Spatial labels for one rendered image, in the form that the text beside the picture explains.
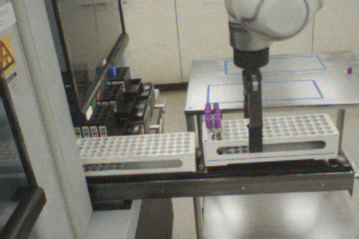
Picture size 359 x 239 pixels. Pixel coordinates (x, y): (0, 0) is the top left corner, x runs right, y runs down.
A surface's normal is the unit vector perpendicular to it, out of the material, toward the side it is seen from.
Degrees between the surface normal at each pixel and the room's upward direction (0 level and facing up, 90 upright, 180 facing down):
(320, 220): 0
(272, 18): 94
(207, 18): 90
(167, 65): 90
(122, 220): 0
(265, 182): 90
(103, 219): 0
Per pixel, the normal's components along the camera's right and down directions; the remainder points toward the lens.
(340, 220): -0.09, -0.88
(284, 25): -0.08, 0.52
